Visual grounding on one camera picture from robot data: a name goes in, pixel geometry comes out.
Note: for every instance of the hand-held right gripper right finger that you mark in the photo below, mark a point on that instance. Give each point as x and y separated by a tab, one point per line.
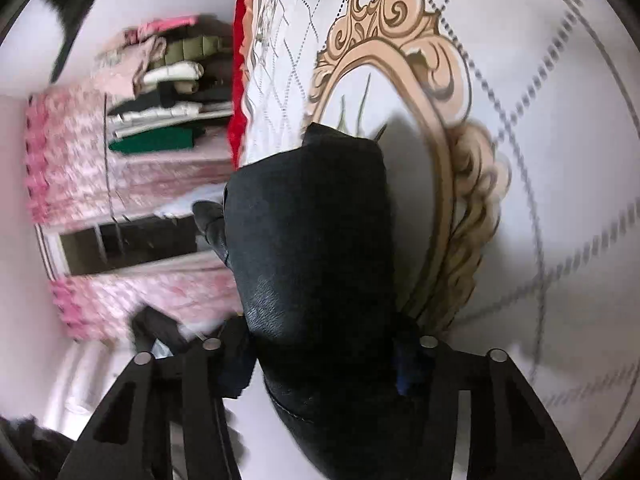
407	370

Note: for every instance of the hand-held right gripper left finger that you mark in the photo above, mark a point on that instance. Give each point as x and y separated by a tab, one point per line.
237	365

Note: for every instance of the pile of folded clothes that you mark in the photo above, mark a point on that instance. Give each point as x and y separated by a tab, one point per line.
160	90

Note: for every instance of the black leather jacket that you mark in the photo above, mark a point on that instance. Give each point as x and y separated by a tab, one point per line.
310	240

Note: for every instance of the red floral blanket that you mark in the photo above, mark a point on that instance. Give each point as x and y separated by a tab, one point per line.
242	85

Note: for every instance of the dark cloth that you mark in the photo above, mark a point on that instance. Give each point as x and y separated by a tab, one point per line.
75	10

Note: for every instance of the white diamond-pattern floral cloth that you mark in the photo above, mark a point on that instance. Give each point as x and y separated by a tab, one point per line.
525	110

